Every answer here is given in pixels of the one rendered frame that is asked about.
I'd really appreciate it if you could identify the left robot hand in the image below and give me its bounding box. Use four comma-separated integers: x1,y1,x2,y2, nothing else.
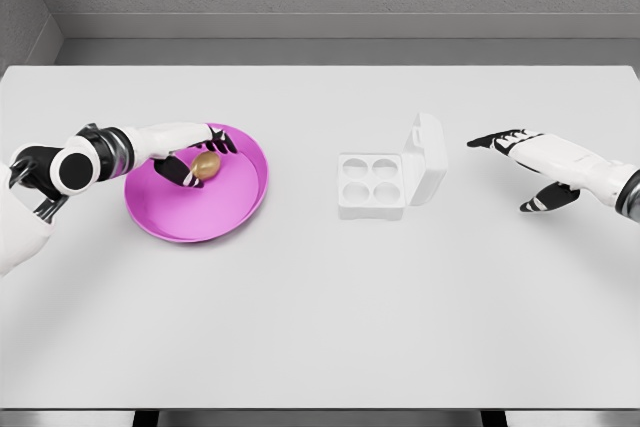
151,121,239,190

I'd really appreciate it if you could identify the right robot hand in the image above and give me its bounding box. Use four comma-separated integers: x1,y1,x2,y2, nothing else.
466,129,584,213

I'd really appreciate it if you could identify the brown egg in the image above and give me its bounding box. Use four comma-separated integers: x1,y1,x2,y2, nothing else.
190,150,222,181

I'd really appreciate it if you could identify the white egg box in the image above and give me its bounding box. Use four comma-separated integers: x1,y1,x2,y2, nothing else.
336,111,449,223

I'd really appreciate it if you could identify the pink round plate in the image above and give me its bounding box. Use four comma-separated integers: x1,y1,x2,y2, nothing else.
123,121,270,245

